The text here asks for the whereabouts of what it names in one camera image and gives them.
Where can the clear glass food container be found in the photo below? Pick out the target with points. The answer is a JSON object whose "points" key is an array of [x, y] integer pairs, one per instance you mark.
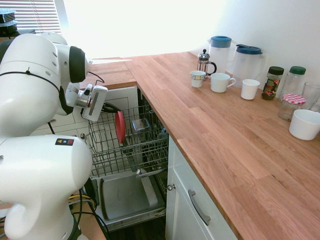
{"points": [[140, 125]]}

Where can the wooden robot mounting board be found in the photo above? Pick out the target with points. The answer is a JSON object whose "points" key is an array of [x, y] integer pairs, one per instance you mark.
{"points": [[90, 225]]}

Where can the black C-clamp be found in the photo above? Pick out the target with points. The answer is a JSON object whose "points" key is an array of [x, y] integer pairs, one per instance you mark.
{"points": [[90, 192]]}

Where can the round metal cabinet knob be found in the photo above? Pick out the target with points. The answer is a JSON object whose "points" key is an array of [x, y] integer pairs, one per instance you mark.
{"points": [[82, 136], [171, 187]]}

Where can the steel dishwasher door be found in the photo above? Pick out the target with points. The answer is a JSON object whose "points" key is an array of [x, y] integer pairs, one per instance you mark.
{"points": [[125, 197]]}

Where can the clear pitcher light blue lid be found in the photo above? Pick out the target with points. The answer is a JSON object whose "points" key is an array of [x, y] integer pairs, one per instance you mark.
{"points": [[220, 55]]}

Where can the small patterned paper cup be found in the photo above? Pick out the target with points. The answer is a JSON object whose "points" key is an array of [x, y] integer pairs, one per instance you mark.
{"points": [[198, 79]]}

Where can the dark coffee jar black lid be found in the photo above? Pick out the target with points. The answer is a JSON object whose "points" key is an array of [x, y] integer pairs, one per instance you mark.
{"points": [[272, 83]]}

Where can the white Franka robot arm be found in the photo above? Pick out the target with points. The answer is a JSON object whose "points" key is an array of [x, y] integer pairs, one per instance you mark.
{"points": [[37, 162]]}

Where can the window blinds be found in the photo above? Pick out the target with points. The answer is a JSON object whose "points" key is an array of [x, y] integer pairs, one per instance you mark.
{"points": [[37, 17]]}

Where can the grey dishwasher spray tube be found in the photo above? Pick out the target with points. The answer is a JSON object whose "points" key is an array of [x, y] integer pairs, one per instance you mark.
{"points": [[131, 160]]}

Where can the glass French press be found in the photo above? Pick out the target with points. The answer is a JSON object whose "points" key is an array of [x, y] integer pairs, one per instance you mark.
{"points": [[205, 63]]}

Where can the glass jar red checkered lid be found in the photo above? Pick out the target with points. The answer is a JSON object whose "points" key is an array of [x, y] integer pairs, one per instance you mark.
{"points": [[291, 107]]}

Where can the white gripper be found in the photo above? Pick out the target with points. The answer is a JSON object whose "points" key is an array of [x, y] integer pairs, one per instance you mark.
{"points": [[96, 105]]}

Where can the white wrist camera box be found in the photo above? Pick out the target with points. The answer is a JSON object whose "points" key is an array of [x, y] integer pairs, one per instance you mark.
{"points": [[88, 90]]}

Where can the clear drinking glass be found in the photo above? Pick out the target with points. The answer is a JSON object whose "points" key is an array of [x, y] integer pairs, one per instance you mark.
{"points": [[312, 93]]}

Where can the pink plastic plate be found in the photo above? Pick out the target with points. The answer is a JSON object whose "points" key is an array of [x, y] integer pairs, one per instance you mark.
{"points": [[120, 127]]}

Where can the white ceramic bowl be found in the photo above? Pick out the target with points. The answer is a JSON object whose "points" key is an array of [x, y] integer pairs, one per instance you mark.
{"points": [[305, 125]]}

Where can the clear pitcher dark blue lid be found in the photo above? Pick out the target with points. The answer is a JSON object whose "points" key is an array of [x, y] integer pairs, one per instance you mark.
{"points": [[247, 65]]}

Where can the white ribbed cup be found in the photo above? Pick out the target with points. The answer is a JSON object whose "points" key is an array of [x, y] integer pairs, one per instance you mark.
{"points": [[250, 89]]}

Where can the clear bottle green lid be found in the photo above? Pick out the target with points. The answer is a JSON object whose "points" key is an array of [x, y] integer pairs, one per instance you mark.
{"points": [[295, 82]]}

